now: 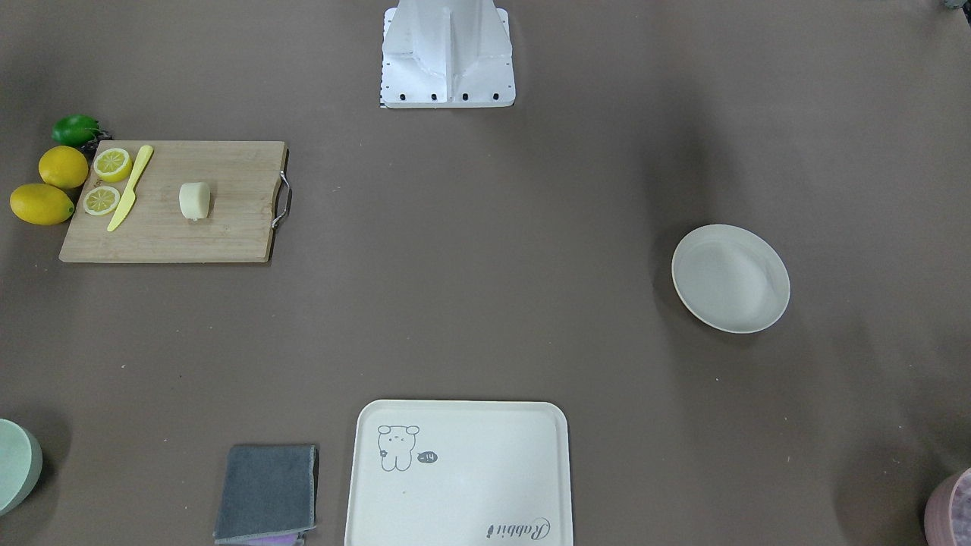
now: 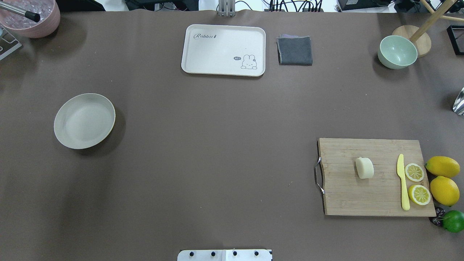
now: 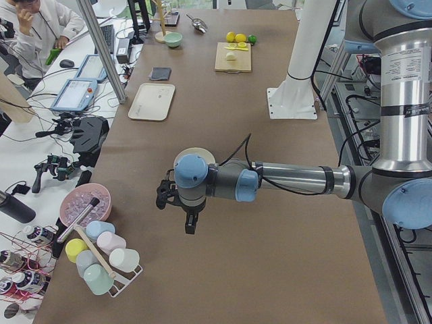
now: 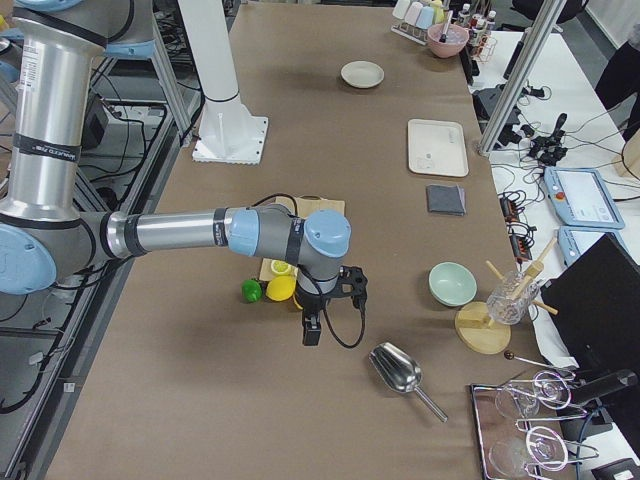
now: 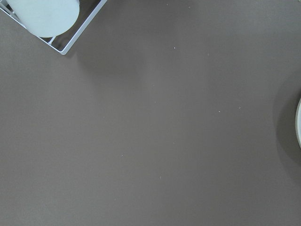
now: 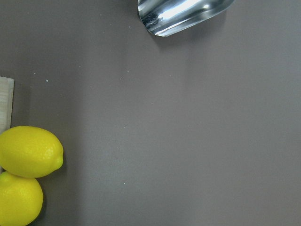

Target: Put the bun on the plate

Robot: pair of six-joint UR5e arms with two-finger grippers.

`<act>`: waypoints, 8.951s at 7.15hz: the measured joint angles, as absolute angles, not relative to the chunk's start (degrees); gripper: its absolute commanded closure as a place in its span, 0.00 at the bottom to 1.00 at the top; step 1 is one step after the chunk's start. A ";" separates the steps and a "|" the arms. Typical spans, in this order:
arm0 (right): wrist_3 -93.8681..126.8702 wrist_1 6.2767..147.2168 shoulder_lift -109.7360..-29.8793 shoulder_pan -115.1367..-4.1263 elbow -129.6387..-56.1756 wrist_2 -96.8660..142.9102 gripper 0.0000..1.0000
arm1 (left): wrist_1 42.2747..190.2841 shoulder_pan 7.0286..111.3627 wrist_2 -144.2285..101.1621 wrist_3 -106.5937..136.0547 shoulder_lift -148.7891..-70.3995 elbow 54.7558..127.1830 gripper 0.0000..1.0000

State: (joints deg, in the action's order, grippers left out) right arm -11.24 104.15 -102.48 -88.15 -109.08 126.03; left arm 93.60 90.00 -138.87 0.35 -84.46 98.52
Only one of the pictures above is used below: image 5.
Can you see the white round plate in rack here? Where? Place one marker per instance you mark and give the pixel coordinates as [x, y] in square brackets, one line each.
[46, 18]

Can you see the white wire rack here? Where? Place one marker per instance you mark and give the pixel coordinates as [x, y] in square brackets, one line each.
[63, 42]

